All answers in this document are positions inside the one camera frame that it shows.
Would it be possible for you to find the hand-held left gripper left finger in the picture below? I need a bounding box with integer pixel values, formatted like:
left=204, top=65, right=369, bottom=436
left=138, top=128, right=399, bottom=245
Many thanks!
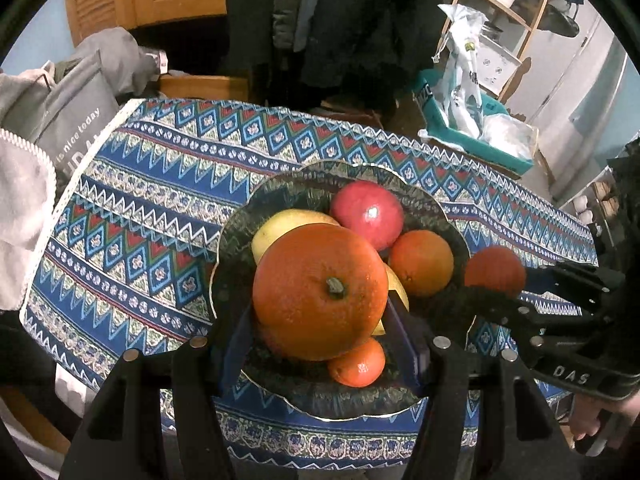
left=59, top=302, right=258, bottom=480

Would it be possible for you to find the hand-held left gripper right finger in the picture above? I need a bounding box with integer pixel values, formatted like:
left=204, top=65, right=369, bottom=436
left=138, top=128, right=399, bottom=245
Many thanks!
left=385, top=292, right=583, bottom=480

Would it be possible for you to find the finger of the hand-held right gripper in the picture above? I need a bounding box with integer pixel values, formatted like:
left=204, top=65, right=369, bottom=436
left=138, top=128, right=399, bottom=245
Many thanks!
left=432, top=285, right=547, bottom=357
left=522, top=260, right=627, bottom=312

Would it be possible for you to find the small tangerine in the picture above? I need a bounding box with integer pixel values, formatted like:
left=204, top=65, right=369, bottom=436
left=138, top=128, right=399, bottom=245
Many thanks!
left=327, top=337, right=387, bottom=388
left=464, top=246, right=528, bottom=301

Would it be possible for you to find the yellow mango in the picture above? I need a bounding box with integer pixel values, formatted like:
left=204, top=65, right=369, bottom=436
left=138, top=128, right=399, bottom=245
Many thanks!
left=370, top=262, right=411, bottom=337
left=251, top=209, right=341, bottom=266

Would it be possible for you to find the large orange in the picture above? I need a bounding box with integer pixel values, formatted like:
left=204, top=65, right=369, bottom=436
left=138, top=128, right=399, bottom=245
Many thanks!
left=251, top=223, right=390, bottom=362
left=387, top=230, right=455, bottom=298

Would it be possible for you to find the clear glass plate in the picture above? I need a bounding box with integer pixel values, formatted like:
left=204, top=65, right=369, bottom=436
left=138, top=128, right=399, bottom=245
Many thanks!
left=210, top=160, right=474, bottom=421

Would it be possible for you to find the red apple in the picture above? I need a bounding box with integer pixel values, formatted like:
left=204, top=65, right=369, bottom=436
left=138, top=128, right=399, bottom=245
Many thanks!
left=330, top=181, right=405, bottom=253

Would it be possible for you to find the person's right hand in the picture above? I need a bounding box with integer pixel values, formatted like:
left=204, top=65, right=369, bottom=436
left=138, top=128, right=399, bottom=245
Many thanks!
left=567, top=392, right=640, bottom=457

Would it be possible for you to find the clear plastic bag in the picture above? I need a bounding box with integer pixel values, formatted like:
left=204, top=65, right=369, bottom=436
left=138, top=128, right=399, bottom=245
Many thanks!
left=480, top=112, right=542, bottom=162

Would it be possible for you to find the blue patterned tablecloth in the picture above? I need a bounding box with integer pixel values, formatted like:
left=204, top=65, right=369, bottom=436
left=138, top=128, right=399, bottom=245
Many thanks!
left=20, top=97, right=601, bottom=471

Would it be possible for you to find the pale door with peeling paint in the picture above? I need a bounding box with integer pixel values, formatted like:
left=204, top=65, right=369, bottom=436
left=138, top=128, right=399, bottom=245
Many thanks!
left=515, top=5, right=632, bottom=207

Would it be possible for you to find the teal plastic bin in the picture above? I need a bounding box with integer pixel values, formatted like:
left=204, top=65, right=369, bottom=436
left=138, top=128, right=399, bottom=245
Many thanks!
left=412, top=69, right=537, bottom=177

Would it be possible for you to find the white foam box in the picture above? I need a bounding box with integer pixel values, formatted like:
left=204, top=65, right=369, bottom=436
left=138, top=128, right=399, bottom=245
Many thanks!
left=477, top=40, right=524, bottom=97

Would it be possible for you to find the cardboard box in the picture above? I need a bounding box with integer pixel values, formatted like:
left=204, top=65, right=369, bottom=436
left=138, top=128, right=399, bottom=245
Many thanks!
left=310, top=100, right=402, bottom=127

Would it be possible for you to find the white printed rice bag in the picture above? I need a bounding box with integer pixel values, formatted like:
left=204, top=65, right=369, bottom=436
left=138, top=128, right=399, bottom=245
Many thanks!
left=432, top=2, right=489, bottom=139

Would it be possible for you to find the white fleece cloth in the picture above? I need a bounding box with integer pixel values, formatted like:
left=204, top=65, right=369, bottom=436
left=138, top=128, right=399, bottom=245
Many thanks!
left=0, top=72, right=59, bottom=312

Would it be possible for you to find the steel pot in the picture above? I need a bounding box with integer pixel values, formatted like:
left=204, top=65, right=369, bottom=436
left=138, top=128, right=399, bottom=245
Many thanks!
left=480, top=20, right=507, bottom=44

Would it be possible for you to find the grey hanging bag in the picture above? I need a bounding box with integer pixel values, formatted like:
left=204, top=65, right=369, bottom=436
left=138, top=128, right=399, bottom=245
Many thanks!
left=535, top=0, right=584, bottom=39

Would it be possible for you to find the wooden shelf rack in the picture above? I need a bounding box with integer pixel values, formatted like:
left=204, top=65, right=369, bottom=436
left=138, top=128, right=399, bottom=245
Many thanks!
left=450, top=0, right=559, bottom=107

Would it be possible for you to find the grey tote bag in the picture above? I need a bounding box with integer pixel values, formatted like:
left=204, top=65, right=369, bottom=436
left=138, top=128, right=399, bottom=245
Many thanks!
left=30, top=57, right=122, bottom=182

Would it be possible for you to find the black hooded coat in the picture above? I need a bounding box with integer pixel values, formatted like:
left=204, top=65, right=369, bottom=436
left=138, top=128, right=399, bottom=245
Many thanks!
left=225, top=0, right=447, bottom=112

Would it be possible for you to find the grey clothing pile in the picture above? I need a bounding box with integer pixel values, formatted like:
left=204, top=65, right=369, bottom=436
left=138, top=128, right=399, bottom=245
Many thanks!
left=75, top=27, right=172, bottom=97

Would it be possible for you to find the dark grey jacket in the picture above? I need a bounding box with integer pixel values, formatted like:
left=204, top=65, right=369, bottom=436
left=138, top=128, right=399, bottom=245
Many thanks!
left=272, top=0, right=327, bottom=54

